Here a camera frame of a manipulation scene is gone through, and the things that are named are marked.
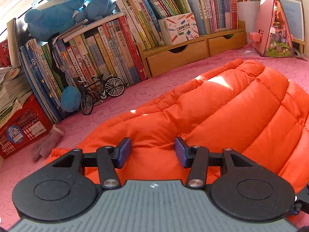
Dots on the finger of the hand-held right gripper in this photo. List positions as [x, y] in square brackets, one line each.
[303, 204]

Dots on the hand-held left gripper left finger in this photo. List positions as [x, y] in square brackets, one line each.
[123, 153]

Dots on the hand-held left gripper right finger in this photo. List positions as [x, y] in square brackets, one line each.
[182, 153]

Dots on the orange puffer jacket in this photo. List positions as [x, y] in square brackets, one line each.
[217, 116]

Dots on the black model bicycle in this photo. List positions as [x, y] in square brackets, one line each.
[114, 87]

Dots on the wooden drawer organizer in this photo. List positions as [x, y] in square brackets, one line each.
[178, 55]

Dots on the large red plastic basket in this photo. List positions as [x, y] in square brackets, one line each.
[26, 128]

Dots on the row of books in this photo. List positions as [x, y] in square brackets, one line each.
[108, 53]

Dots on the clear plastic wrapper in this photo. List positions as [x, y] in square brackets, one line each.
[247, 52]

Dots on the white pencil-print box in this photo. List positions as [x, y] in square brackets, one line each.
[178, 31]

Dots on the stack of paper booklets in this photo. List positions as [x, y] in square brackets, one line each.
[12, 94]

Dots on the small blue plush toy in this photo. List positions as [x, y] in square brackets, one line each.
[96, 7]

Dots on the pink triangular toy house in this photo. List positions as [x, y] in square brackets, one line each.
[275, 29]

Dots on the small red plastic basket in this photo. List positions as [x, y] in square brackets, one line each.
[4, 53]

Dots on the large blue plush toy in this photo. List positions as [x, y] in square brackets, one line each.
[48, 17]

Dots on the small wooden easel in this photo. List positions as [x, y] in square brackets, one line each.
[301, 47]

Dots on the white paper sheet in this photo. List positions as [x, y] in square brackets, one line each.
[293, 19]

